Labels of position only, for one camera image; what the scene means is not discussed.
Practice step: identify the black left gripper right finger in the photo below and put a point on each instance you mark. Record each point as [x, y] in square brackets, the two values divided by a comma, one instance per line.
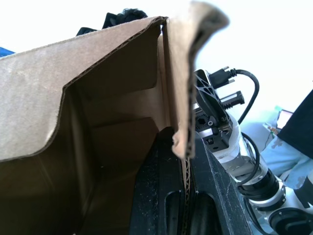
[215, 195]

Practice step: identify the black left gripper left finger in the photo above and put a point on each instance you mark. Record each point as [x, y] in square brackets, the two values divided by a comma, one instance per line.
[156, 191]

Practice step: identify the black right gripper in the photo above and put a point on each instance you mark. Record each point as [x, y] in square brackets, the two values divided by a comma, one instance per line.
[212, 137]

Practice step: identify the small brown cardboard box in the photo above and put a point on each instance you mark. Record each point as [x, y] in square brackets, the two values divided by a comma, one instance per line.
[73, 102]

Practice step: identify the person in black top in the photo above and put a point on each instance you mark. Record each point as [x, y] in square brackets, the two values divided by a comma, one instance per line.
[300, 122]

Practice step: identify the small device with pink screen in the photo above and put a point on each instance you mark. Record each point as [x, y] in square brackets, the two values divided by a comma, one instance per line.
[285, 120]

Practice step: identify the person with black hair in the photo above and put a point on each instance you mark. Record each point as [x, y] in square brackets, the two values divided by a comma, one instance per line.
[132, 14]

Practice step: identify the blue object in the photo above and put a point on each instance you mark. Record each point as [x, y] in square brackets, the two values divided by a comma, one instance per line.
[6, 52]

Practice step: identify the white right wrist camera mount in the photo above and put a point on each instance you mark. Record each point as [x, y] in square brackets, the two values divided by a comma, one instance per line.
[236, 140]

